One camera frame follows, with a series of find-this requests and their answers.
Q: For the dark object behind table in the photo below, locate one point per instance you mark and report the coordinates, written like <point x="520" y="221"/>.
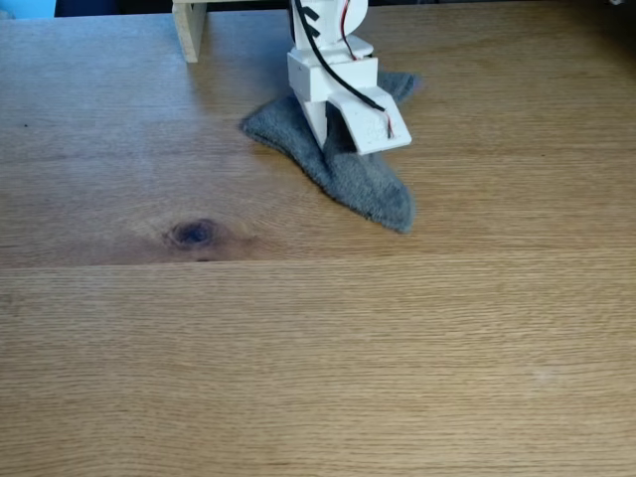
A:
<point x="109" y="6"/>

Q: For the light blue object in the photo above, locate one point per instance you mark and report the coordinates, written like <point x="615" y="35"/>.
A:
<point x="27" y="7"/>

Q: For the grey terry cloth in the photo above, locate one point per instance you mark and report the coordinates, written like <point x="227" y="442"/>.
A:
<point x="367" y="189"/>

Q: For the pale wooden frame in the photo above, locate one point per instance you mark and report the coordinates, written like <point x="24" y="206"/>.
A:
<point x="189" y="30"/>

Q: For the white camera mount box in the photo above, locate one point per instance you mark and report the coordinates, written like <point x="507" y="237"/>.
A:
<point x="370" y="124"/>

